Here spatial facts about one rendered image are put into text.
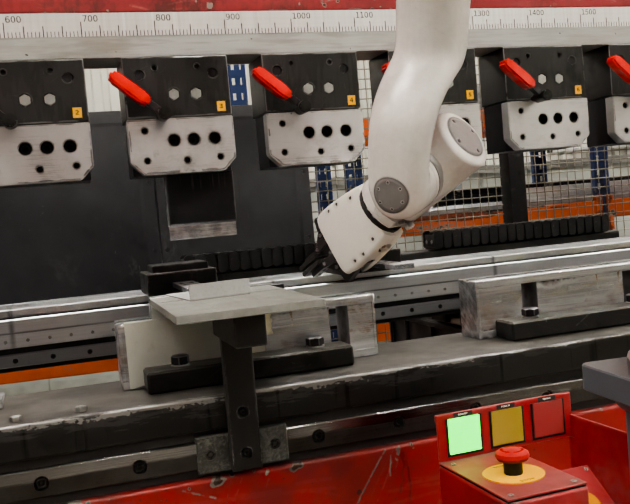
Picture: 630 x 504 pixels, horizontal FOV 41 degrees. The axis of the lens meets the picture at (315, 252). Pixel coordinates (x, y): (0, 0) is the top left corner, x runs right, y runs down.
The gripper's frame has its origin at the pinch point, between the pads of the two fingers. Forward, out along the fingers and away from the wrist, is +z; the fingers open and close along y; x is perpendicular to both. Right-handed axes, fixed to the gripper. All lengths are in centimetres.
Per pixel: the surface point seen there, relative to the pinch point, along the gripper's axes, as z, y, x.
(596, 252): -6, -10, -75
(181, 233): 8.6, 12.3, 13.7
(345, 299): 2.3, -5.5, -5.2
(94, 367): 151, 44, -57
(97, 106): 269, 250, -205
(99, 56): -2.9, 35.0, 23.9
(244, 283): 0.8, -0.7, 14.3
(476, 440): -12.1, -33.0, 2.3
